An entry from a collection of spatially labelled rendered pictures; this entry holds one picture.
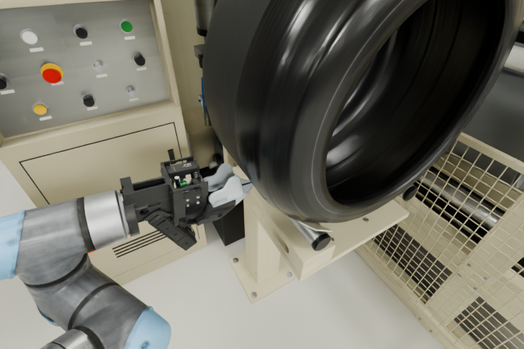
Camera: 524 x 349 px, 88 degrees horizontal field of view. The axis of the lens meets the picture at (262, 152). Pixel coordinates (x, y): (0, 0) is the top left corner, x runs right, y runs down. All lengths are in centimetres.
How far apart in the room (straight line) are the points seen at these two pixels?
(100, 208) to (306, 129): 28
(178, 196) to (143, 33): 69
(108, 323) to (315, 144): 33
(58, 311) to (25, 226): 12
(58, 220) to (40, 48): 66
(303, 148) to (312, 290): 126
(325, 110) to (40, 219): 37
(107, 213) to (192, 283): 120
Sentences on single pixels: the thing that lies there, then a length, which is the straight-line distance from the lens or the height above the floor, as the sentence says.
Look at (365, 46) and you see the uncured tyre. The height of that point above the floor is 130.
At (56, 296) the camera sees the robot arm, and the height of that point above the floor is 102.
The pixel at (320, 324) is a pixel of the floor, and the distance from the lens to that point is 150.
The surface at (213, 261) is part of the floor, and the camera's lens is 162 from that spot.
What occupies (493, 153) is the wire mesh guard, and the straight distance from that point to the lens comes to 85.
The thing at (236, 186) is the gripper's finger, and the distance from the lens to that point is 46.
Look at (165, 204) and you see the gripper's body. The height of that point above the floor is 108.
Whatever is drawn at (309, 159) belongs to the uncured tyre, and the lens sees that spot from 37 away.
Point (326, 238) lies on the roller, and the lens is 59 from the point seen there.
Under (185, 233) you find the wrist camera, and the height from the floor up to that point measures 100.
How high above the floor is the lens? 139
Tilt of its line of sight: 38 degrees down
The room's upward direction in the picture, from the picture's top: 1 degrees clockwise
